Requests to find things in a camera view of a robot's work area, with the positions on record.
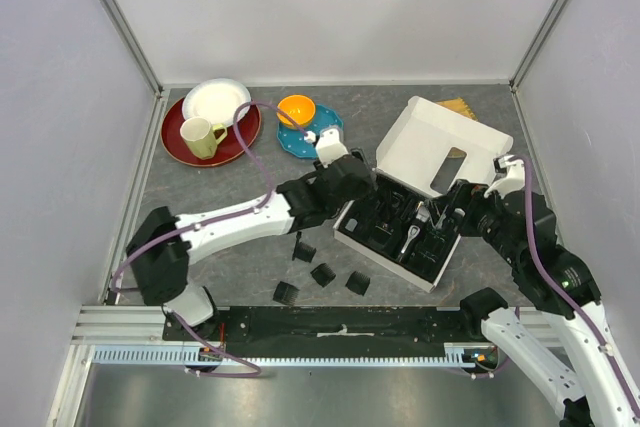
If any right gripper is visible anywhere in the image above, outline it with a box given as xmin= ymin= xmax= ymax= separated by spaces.
xmin=423 ymin=176 xmax=524 ymax=264

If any black comb attachment with brush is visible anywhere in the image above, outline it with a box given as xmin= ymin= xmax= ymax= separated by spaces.
xmin=292 ymin=232 xmax=317 ymax=263

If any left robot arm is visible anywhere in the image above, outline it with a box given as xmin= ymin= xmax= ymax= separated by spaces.
xmin=125 ymin=149 xmax=375 ymax=340

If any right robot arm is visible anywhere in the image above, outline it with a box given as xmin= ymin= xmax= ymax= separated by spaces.
xmin=428 ymin=179 xmax=639 ymax=426

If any grey hair clipper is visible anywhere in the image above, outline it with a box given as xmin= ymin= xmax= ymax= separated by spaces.
xmin=398 ymin=202 xmax=434 ymax=262

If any black plastic tray insert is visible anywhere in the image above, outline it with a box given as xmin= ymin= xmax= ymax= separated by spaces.
xmin=334 ymin=173 xmax=460 ymax=292

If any white cardboard box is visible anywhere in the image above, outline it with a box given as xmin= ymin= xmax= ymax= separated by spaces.
xmin=333 ymin=95 xmax=514 ymax=293

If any blue dotted plate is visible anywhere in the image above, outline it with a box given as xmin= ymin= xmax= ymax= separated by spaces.
xmin=277 ymin=104 xmax=344 ymax=160

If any orange bowl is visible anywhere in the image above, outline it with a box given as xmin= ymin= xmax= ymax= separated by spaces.
xmin=277 ymin=94 xmax=316 ymax=129

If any black comb attachment middle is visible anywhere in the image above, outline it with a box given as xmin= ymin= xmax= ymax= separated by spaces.
xmin=310 ymin=263 xmax=336 ymax=288

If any black comb attachment right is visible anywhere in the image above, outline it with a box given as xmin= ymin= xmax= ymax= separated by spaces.
xmin=345 ymin=271 xmax=371 ymax=296

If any red round plate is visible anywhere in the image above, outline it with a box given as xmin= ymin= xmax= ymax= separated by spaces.
xmin=159 ymin=95 xmax=263 ymax=167

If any black comb attachment front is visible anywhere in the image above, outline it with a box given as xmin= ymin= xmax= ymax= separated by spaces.
xmin=272 ymin=281 xmax=300 ymax=306

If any white paper plate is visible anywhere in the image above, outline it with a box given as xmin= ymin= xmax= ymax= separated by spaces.
xmin=182 ymin=78 xmax=251 ymax=127

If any cream mug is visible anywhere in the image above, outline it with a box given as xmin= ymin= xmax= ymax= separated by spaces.
xmin=179 ymin=117 xmax=228 ymax=160

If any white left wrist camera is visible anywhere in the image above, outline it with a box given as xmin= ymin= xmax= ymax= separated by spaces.
xmin=303 ymin=126 xmax=349 ymax=167

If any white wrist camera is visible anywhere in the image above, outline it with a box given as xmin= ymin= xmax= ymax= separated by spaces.
xmin=303 ymin=126 xmax=349 ymax=167
xmin=484 ymin=154 xmax=526 ymax=198

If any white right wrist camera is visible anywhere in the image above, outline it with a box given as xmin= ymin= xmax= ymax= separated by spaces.
xmin=484 ymin=154 xmax=526 ymax=198

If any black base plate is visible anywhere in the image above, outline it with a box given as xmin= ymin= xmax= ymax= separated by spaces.
xmin=194 ymin=306 xmax=488 ymax=358

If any right aluminium frame post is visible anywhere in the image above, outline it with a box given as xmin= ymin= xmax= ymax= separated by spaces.
xmin=509 ymin=0 xmax=571 ymax=94

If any aluminium frame post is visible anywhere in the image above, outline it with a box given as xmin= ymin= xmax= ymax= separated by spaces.
xmin=99 ymin=0 xmax=164 ymax=96
xmin=509 ymin=0 xmax=571 ymax=94

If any left aluminium frame post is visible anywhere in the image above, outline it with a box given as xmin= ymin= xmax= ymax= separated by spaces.
xmin=99 ymin=0 xmax=164 ymax=96

